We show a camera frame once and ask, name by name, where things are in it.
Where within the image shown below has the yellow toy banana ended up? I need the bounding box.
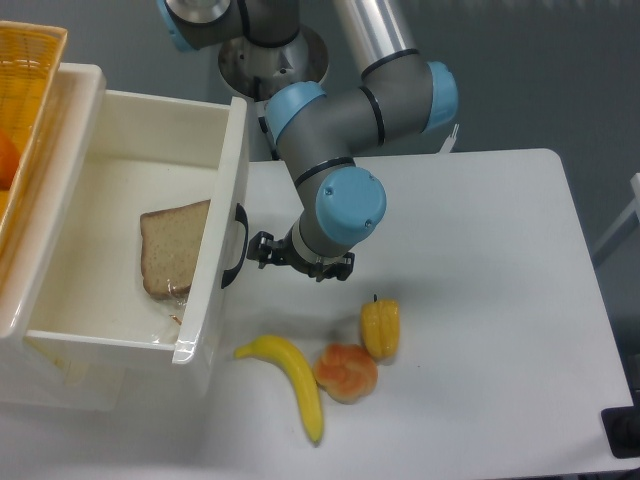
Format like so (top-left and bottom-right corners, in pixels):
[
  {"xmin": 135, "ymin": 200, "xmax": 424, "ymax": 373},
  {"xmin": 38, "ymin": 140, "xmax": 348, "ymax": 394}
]
[{"xmin": 233, "ymin": 335, "xmax": 324, "ymax": 445}]

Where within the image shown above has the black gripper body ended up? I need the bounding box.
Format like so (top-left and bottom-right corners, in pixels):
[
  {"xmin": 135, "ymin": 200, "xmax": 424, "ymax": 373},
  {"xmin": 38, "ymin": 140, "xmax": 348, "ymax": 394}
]
[{"xmin": 246, "ymin": 231, "xmax": 355, "ymax": 281}]

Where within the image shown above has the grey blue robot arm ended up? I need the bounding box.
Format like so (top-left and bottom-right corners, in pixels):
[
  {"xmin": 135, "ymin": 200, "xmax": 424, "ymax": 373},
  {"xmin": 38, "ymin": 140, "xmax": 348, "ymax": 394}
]
[{"xmin": 157, "ymin": 1, "xmax": 458, "ymax": 281}]

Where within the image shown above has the orange fruit in basket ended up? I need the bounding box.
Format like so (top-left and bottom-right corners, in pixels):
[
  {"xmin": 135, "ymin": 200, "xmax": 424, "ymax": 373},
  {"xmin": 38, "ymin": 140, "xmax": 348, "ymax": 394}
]
[{"xmin": 0, "ymin": 130, "xmax": 21, "ymax": 190}]

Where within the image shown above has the yellow woven basket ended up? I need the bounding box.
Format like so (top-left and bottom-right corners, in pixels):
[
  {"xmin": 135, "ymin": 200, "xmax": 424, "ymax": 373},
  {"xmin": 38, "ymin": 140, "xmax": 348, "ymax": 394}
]
[{"xmin": 1, "ymin": 20, "xmax": 68, "ymax": 246}]

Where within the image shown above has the yellow toy bell pepper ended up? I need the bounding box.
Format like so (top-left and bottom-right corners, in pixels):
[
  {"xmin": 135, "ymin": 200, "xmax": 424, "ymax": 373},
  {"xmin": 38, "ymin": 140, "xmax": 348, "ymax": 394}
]
[{"xmin": 360, "ymin": 295, "xmax": 400, "ymax": 360}]

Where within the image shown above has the black device at edge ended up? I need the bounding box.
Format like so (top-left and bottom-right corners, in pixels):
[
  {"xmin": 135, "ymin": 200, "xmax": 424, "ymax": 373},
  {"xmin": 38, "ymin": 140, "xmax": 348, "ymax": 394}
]
[{"xmin": 601, "ymin": 406, "xmax": 639, "ymax": 459}]

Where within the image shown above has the white drawer cabinet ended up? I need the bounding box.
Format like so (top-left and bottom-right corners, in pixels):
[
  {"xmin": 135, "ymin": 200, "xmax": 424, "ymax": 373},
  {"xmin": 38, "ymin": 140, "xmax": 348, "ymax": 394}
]
[{"xmin": 1, "ymin": 63, "xmax": 124, "ymax": 411}]

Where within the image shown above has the white drawer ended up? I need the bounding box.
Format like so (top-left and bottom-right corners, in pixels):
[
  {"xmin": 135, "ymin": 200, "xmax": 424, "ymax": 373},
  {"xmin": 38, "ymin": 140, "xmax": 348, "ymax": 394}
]
[{"xmin": 26, "ymin": 91, "xmax": 248, "ymax": 392}]

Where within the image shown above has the white frame at right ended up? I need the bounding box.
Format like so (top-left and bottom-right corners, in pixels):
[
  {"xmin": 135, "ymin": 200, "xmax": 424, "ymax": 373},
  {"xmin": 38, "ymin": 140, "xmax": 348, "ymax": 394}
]
[{"xmin": 591, "ymin": 173, "xmax": 639, "ymax": 268}]

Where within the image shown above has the orange swirl bread roll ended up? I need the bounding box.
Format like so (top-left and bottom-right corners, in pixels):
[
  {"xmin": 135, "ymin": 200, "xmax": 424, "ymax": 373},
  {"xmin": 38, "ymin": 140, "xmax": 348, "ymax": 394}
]
[{"xmin": 312, "ymin": 343, "xmax": 378, "ymax": 404}]

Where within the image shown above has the brown bread slice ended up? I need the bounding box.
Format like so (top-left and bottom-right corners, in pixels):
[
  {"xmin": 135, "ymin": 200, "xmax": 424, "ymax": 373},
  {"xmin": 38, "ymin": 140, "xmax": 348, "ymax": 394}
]
[{"xmin": 140, "ymin": 200, "xmax": 210, "ymax": 300}]

